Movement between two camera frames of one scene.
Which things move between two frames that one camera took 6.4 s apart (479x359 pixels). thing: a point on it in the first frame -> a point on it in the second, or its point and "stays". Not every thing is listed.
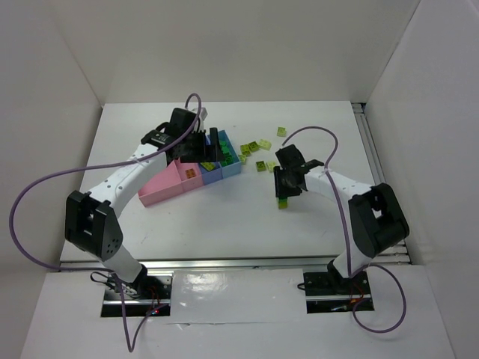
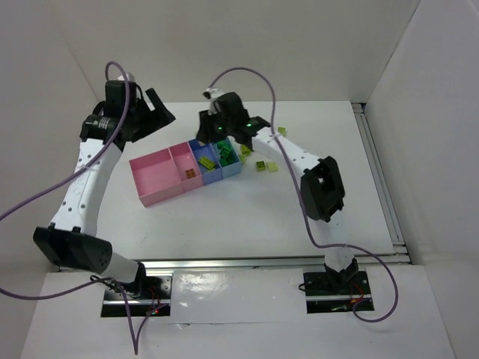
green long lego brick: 225,149 stays
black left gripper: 200,150 -> 148,117
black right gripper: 284,184 -> 223,134
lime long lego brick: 208,165 stays
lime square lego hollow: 260,166 stays
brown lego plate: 190,173 stays
